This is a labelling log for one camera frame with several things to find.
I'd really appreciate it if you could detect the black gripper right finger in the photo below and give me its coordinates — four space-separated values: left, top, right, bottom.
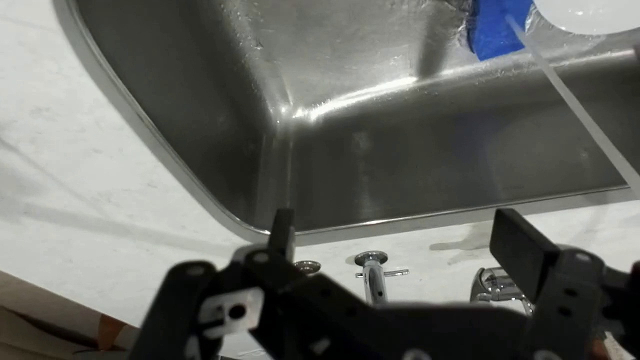
488 205 607 360

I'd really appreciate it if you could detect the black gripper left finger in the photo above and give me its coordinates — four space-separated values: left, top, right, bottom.
126 205 386 360

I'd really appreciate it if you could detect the small round chrome cap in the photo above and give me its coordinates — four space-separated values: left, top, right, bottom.
293 258 324 276

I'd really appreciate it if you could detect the running water stream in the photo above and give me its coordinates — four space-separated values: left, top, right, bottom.
503 9 640 195

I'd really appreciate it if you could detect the stainless steel sink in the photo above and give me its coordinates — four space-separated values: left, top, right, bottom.
51 0 640 245

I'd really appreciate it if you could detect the orange block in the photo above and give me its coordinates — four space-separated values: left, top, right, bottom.
98 314 130 353

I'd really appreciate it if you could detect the blue sponge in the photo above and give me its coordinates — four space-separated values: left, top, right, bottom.
463 0 538 64

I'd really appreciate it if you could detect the white plate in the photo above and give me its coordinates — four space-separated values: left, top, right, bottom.
529 0 640 38

